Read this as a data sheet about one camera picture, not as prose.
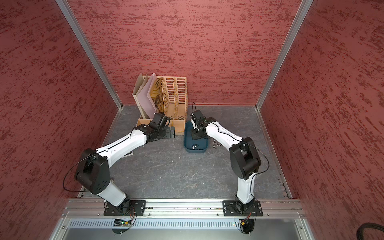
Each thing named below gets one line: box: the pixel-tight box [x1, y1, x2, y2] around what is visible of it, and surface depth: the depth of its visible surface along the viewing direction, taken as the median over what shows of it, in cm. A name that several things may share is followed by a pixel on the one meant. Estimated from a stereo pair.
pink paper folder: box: [136, 72, 157, 120], surface depth 93 cm
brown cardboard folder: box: [132, 73, 149, 120], surface depth 91 cm
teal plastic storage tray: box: [184, 120, 209, 154], surface depth 99 cm
